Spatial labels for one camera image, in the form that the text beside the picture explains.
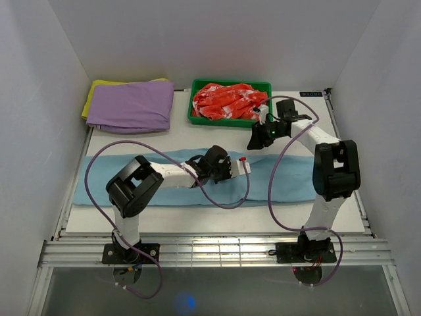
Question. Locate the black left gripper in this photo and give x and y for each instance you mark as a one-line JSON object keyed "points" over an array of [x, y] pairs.
{"points": [[226, 162]]}

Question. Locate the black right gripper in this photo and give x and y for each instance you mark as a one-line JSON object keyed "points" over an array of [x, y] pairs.
{"points": [[258, 139]]}

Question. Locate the light blue trousers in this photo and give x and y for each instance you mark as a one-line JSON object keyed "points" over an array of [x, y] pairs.
{"points": [[283, 180]]}

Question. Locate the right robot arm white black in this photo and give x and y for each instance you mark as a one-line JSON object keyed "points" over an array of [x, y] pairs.
{"points": [[335, 176]]}

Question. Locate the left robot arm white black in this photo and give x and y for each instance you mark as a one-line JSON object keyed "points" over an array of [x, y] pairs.
{"points": [[131, 190]]}

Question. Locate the red white patterned trousers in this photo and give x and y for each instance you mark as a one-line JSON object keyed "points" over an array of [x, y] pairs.
{"points": [[217, 102]]}

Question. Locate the folded purple trousers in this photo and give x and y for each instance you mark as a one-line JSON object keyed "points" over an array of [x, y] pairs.
{"points": [[130, 105]]}

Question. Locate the folded yellow trousers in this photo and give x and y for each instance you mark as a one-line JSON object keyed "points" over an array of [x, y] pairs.
{"points": [[89, 98]]}

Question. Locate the green plastic bin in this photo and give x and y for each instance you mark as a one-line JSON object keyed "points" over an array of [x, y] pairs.
{"points": [[200, 83]]}

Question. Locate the dark label on table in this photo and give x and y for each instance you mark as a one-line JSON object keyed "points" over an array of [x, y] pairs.
{"points": [[311, 94]]}

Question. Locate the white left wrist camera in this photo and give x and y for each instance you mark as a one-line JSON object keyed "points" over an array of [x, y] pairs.
{"points": [[239, 167]]}

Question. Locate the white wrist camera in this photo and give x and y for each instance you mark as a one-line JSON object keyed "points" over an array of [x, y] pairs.
{"points": [[262, 112], [239, 167]]}

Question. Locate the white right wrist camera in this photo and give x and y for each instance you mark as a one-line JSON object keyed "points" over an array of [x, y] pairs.
{"points": [[262, 112]]}

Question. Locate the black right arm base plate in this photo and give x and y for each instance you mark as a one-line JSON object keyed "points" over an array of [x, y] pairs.
{"points": [[292, 253]]}

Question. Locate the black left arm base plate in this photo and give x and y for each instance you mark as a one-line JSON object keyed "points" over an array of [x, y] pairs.
{"points": [[116, 255]]}

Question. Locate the aluminium table edge rail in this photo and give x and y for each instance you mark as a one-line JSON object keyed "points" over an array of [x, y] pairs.
{"points": [[190, 252]]}

